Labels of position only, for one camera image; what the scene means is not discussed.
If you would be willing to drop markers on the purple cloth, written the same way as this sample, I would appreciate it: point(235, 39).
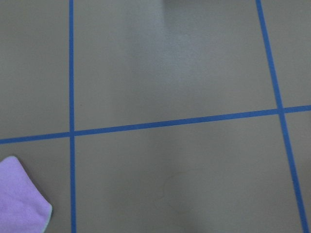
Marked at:
point(23, 209)

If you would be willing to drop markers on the brown paper table mat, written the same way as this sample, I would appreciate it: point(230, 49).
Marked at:
point(161, 116)

